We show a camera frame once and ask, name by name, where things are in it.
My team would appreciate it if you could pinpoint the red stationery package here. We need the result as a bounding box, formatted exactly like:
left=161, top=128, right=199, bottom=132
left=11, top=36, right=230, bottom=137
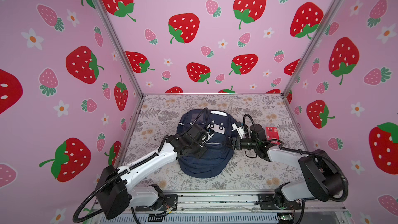
left=265, top=127, right=280, bottom=145

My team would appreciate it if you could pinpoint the navy blue student backpack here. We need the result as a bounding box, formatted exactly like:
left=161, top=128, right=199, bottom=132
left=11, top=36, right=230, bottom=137
left=176, top=108, right=238, bottom=179

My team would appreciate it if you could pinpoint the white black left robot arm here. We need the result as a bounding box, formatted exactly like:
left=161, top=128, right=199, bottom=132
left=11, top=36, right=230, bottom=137
left=94, top=124, right=214, bottom=219

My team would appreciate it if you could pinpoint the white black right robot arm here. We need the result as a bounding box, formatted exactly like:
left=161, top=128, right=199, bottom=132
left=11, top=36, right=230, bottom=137
left=227, top=122, right=349, bottom=205

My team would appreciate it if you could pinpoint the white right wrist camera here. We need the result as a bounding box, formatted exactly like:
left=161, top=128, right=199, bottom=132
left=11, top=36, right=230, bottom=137
left=232, top=122, right=245, bottom=139

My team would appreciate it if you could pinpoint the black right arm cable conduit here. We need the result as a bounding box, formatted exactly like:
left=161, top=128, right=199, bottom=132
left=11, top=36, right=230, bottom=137
left=242, top=113, right=349, bottom=203

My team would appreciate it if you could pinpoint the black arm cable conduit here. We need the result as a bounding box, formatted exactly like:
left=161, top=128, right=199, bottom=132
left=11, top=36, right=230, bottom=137
left=72, top=107, right=212, bottom=224
left=242, top=113, right=349, bottom=203

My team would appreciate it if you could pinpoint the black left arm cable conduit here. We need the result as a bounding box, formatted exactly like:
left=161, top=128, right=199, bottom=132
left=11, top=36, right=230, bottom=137
left=72, top=107, right=212, bottom=224

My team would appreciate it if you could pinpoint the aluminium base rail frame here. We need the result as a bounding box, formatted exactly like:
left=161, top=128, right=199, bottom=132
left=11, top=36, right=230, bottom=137
left=89, top=190, right=352, bottom=224

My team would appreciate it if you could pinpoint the aluminium corner post right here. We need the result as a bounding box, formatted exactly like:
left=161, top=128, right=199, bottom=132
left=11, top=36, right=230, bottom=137
left=282, top=0, right=344, bottom=100

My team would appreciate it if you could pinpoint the aluminium corner post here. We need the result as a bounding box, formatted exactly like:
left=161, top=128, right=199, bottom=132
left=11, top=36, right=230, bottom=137
left=282, top=0, right=344, bottom=100
left=92, top=0, right=144, bottom=99

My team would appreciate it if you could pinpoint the aluminium corner post left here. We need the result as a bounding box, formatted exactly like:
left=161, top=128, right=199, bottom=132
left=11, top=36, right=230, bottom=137
left=92, top=0, right=144, bottom=99

